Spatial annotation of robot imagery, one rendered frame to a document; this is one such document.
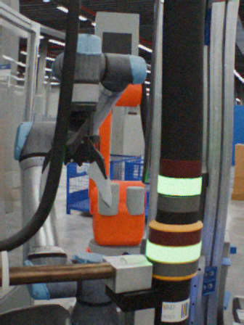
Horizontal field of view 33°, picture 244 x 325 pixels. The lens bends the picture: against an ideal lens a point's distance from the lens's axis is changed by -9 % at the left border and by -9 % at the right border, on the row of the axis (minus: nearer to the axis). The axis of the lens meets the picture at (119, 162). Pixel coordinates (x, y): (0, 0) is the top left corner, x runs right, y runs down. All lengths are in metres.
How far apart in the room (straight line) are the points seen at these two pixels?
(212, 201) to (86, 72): 0.62
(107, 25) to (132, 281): 4.15
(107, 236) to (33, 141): 3.19
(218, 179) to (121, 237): 3.16
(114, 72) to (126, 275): 0.73
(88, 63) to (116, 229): 3.59
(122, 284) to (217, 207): 1.02
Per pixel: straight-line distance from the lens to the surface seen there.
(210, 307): 1.41
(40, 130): 1.28
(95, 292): 1.23
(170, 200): 0.32
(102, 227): 4.37
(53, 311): 0.50
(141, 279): 0.33
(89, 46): 0.88
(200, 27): 0.33
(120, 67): 1.00
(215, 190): 1.30
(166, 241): 0.32
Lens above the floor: 1.66
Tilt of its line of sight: 6 degrees down
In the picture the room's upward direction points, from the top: 2 degrees clockwise
